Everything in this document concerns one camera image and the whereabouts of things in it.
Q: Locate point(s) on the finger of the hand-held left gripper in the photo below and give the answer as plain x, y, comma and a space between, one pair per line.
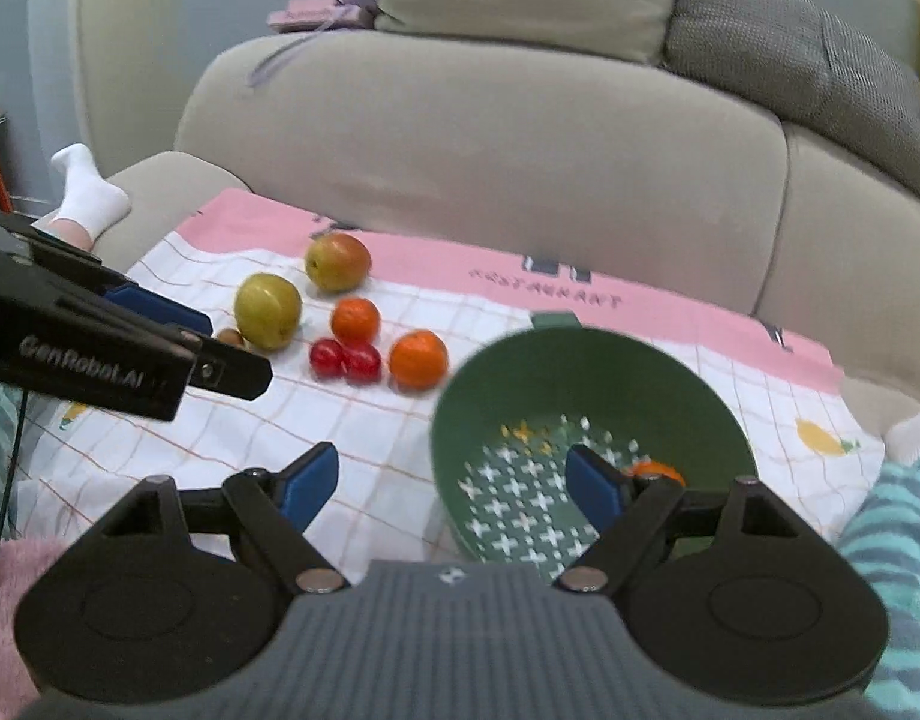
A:
235, 373
160, 311

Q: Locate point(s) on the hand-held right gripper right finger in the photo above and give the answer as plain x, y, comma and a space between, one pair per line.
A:
591, 481

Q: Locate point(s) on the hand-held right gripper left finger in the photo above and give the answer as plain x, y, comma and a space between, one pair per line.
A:
314, 486

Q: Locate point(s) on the small brown fruit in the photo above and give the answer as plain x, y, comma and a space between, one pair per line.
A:
231, 336

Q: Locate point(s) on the green plastic colander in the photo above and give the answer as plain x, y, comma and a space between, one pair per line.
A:
505, 390

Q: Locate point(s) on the small tangerine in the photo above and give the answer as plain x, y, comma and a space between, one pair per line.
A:
355, 319

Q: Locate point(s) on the large tangerine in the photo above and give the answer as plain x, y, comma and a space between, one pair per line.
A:
418, 360

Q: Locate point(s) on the pink white printed cloth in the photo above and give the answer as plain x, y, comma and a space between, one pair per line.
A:
242, 427

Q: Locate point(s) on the person's left leg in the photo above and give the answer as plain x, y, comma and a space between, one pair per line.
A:
85, 187

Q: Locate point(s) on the pink fluffy blanket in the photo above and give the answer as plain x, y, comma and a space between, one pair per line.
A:
18, 615

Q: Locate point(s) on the beige sofa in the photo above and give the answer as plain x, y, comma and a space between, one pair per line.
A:
505, 165

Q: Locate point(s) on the pink box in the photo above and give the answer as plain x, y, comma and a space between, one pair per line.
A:
310, 15

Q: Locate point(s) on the grey checked cushion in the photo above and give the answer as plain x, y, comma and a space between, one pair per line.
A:
790, 52

